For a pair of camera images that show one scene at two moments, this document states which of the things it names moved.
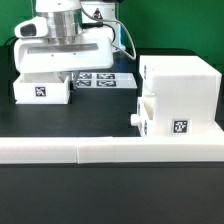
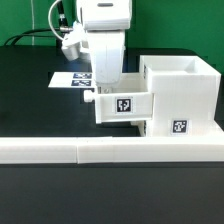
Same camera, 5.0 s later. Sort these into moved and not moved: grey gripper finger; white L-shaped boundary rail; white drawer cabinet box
Moved: grey gripper finger
Not moved: white drawer cabinet box; white L-shaped boundary rail
